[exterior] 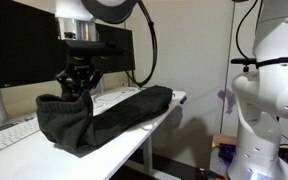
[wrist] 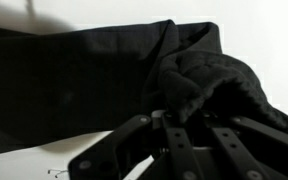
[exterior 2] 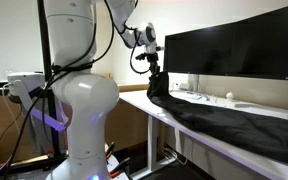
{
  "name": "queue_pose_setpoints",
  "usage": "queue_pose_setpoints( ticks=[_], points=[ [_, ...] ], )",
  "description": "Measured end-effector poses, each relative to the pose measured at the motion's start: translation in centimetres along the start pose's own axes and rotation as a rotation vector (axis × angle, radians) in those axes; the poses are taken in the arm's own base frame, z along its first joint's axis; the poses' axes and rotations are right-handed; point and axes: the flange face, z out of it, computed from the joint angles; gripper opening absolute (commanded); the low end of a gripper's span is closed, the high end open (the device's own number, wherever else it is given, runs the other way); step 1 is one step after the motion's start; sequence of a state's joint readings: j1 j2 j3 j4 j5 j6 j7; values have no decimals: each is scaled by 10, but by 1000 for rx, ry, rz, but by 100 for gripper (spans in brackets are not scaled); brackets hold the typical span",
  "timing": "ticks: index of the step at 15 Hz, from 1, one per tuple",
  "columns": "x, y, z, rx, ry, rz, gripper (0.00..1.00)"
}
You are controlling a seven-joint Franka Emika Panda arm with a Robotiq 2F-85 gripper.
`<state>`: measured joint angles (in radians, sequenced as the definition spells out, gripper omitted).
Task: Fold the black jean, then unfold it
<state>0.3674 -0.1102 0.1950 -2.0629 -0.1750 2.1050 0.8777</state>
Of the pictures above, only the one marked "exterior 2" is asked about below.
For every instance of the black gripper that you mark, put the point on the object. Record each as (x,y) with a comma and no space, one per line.
(152,59)

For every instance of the black jean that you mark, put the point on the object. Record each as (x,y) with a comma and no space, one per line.
(234,126)

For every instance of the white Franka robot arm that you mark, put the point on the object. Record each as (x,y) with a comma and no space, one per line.
(80,100)

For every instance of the silver monitor stand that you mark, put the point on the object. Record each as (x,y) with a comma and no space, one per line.
(195,83)

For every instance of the black computer monitor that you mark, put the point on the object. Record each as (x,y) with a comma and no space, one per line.
(197,50)
(270,43)

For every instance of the large brown cardboard panel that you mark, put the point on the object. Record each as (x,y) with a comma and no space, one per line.
(130,126)

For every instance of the small white ball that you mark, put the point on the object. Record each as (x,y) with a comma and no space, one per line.
(230,96)

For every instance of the red black hand tool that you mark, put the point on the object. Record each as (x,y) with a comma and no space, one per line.
(120,165)
(110,150)

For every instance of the white flat trackpad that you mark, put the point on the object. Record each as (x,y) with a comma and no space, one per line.
(245,105)

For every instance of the black vertical pole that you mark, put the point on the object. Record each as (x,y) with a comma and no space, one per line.
(43,33)

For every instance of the white machine with purple light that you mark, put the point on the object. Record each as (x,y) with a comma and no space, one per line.
(25,80)

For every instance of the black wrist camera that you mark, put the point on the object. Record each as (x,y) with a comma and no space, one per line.
(141,57)

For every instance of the white desk leg frame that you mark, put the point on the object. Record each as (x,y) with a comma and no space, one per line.
(153,140)

